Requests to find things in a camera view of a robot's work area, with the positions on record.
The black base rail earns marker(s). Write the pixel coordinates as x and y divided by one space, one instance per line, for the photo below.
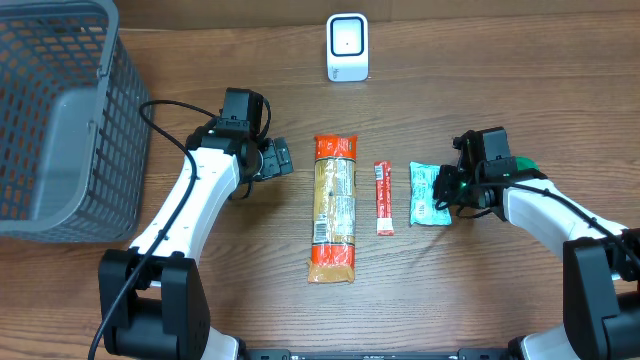
461 354

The green lid jar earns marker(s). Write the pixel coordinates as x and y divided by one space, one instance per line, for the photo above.
524 163

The red sachet stick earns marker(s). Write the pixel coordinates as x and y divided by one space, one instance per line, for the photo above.
384 224

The spaghetti pack orange ends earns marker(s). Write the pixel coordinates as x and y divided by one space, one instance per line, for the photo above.
333 243

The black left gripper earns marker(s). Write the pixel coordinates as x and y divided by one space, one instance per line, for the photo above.
279 157

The mint green wipes pack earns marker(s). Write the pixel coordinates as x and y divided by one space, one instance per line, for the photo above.
423 205

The dark grey plastic basket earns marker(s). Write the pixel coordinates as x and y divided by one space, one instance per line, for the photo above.
73 145

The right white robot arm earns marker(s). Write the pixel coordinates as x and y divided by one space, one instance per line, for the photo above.
598 322

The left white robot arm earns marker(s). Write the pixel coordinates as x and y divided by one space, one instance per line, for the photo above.
153 303

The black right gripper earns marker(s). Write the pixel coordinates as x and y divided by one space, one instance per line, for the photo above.
442 195

